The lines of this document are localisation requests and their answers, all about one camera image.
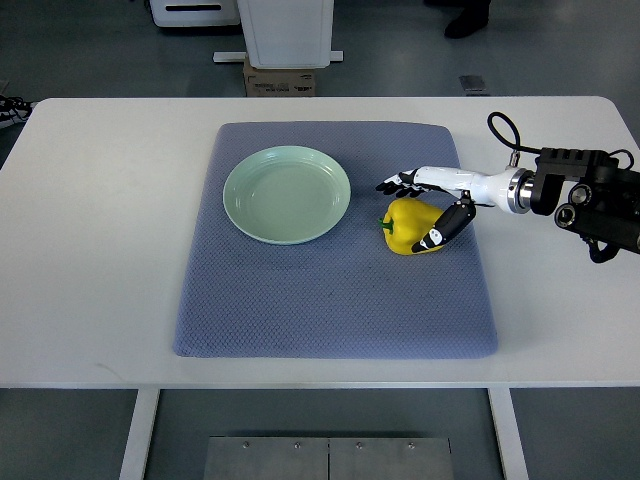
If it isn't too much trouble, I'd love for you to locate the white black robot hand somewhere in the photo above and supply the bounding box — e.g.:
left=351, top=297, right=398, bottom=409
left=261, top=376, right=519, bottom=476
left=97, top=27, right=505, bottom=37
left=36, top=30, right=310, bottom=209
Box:
left=376, top=166, right=533, bottom=255

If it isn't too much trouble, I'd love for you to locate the yellow bell pepper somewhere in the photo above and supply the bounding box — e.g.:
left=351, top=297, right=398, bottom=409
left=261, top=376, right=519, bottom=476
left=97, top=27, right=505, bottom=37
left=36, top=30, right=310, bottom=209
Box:
left=379, top=197, right=444, bottom=255

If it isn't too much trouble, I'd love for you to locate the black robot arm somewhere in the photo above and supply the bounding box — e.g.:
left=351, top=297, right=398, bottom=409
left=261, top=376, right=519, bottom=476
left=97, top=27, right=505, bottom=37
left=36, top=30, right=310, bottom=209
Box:
left=487, top=111, right=639, bottom=263

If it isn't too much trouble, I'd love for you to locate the grey floor plate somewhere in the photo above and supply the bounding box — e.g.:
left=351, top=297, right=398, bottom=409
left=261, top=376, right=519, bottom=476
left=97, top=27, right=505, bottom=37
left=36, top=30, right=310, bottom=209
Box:
left=459, top=75, right=487, bottom=94

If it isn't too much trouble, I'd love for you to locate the light green plate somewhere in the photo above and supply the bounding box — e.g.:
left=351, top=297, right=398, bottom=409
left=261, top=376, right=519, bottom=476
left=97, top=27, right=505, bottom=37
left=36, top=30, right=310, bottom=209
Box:
left=223, top=146, right=351, bottom=245

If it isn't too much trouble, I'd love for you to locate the black shoe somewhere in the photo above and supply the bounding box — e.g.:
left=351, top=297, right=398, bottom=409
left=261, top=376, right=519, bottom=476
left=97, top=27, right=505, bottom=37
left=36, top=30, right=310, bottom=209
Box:
left=444, top=0, right=492, bottom=40

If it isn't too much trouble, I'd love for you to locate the blue textured mat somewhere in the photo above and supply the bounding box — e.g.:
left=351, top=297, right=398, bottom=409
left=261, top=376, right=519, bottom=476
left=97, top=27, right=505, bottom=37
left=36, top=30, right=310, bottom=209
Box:
left=173, top=121, right=498, bottom=359

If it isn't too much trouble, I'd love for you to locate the cardboard box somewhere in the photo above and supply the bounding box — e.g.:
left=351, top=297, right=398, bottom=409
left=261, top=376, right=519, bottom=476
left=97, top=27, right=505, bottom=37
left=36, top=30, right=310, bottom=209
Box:
left=243, top=56, right=316, bottom=98

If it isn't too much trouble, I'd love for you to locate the right white table leg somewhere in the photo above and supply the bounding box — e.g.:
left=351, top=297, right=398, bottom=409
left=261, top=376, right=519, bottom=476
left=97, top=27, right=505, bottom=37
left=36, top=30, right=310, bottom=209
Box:
left=488, top=387, right=529, bottom=480

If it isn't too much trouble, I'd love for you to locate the white table leg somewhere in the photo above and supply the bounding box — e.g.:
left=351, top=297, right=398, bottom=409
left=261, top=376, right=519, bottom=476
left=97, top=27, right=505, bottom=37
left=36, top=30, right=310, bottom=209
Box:
left=119, top=388, right=160, bottom=480
left=488, top=387, right=529, bottom=480

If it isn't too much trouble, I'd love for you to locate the white machine base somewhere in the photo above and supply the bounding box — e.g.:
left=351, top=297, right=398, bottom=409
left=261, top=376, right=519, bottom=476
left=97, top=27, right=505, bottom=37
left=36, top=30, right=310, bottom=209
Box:
left=213, top=0, right=344, bottom=70

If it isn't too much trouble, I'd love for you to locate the white cabinet with slot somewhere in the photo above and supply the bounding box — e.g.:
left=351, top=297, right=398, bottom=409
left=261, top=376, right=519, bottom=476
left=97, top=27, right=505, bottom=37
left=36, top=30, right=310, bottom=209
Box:
left=148, top=0, right=241, bottom=28

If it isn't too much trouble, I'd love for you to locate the left white table leg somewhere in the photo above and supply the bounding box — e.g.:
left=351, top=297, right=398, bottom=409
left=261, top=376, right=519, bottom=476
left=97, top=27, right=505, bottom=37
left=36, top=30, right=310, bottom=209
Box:
left=119, top=388, right=160, bottom=480

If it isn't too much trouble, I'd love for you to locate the black white sneaker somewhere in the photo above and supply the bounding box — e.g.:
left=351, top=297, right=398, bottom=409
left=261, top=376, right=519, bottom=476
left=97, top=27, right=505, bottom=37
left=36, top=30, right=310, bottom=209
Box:
left=0, top=95, right=37, bottom=129

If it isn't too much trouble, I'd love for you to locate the metal base plate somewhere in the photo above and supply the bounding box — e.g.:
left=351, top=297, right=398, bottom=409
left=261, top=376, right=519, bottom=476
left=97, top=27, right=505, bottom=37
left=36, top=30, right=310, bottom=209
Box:
left=203, top=437, right=454, bottom=479

